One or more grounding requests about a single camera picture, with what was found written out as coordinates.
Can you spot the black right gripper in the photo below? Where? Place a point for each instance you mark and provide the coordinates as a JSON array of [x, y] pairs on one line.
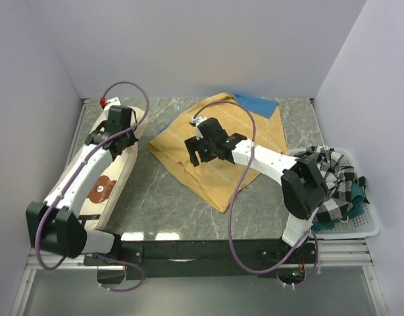
[[193, 145]]

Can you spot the cream pillow with bear print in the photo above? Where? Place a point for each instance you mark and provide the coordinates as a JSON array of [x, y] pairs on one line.
[[104, 194]]

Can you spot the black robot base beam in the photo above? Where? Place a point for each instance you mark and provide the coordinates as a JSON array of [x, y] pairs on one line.
[[169, 269]]

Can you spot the yellow and blue pillowcase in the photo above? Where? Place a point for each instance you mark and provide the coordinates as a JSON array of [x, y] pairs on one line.
[[214, 181]]

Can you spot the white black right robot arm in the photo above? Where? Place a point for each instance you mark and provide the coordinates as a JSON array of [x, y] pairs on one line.
[[303, 186]]

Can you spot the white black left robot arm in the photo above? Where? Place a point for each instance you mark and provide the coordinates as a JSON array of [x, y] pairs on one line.
[[71, 220]]

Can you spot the black white checkered cloth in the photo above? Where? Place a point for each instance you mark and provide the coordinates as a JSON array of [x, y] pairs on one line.
[[337, 176]]

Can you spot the teal green cloth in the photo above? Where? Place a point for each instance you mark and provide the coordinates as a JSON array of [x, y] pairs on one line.
[[341, 208]]

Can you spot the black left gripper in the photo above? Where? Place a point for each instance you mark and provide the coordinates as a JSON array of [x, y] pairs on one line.
[[133, 139]]

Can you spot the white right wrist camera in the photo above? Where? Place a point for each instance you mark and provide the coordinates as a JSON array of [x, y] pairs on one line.
[[195, 122]]

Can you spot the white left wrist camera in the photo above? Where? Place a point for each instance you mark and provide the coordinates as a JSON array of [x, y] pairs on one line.
[[107, 103]]

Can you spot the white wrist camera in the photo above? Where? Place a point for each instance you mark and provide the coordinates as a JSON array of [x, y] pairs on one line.
[[107, 103], [195, 122]]

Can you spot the aluminium frame rail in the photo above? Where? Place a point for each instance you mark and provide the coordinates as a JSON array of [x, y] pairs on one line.
[[262, 251]]

